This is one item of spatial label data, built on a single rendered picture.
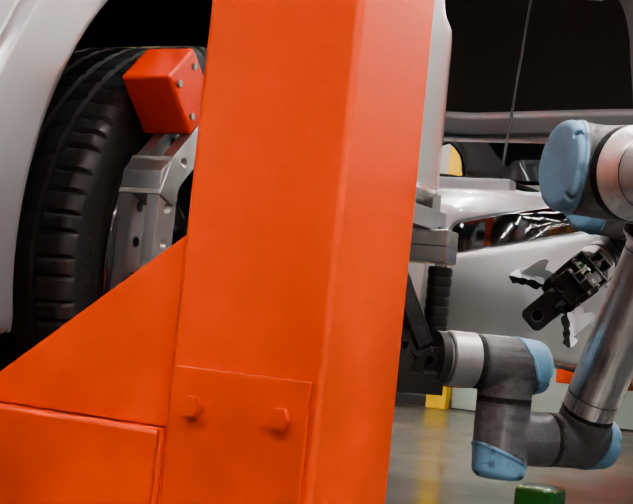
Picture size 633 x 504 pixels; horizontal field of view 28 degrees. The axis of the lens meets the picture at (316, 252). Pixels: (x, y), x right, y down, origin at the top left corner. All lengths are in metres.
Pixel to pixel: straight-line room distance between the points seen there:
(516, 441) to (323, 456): 0.66
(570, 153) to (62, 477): 0.72
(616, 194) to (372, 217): 0.46
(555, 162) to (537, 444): 0.40
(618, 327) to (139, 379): 0.75
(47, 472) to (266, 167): 0.37
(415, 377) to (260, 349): 0.59
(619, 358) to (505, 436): 0.19
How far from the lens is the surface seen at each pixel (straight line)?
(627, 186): 1.51
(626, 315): 1.71
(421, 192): 1.82
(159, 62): 1.63
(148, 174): 1.59
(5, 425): 1.28
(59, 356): 1.26
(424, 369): 1.68
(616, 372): 1.74
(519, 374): 1.71
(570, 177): 1.54
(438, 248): 1.84
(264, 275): 1.11
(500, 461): 1.72
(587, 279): 2.12
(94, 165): 1.61
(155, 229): 1.58
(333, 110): 1.10
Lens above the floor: 0.79
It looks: 3 degrees up
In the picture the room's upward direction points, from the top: 6 degrees clockwise
